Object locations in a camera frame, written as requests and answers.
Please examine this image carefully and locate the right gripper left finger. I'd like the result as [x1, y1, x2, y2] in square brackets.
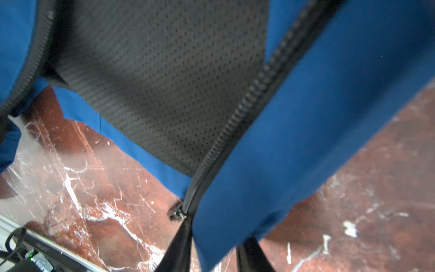
[155, 217, 193, 272]

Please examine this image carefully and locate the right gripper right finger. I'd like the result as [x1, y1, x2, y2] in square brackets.
[236, 237, 275, 272]

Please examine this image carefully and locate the blue zip-up jacket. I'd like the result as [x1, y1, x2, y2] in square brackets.
[1, 1, 435, 272]

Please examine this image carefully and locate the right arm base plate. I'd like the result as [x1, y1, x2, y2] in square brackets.
[1, 227, 104, 272]

